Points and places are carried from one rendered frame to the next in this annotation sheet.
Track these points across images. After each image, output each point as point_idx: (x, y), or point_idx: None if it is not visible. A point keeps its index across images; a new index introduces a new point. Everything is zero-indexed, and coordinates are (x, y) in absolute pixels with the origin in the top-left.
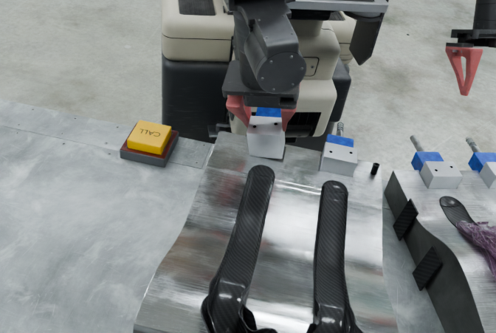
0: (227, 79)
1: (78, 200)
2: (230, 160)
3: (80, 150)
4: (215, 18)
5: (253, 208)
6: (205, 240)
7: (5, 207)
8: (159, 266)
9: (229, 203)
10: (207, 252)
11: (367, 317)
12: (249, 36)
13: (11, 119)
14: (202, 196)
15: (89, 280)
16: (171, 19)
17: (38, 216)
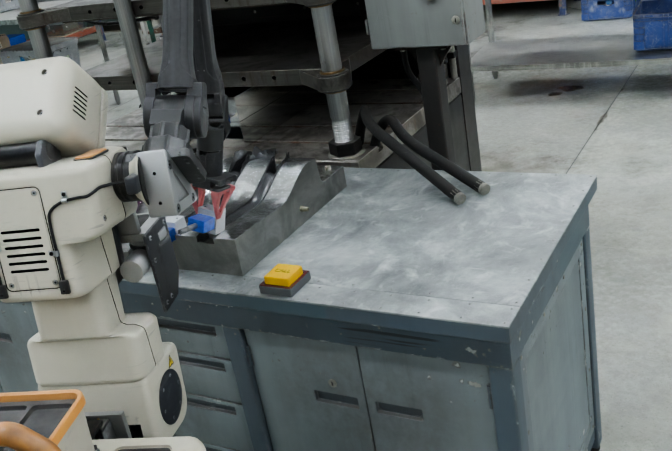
0: (229, 176)
1: (344, 255)
2: (239, 225)
3: (340, 281)
4: (121, 442)
5: (240, 214)
6: (274, 198)
7: (390, 250)
8: (300, 170)
9: (252, 212)
10: (276, 188)
11: (225, 167)
12: (223, 124)
13: (398, 298)
14: (266, 213)
15: (340, 228)
16: (190, 437)
17: (369, 247)
